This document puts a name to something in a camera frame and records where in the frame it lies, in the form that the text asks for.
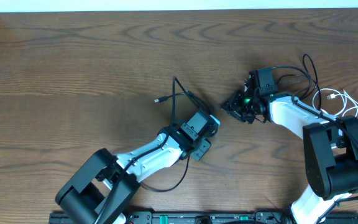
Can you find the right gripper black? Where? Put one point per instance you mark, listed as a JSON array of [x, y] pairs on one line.
[[234, 107]]

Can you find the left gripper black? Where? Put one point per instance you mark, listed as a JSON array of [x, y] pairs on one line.
[[201, 154]]

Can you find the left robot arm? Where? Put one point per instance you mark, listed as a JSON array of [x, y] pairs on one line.
[[105, 184]]

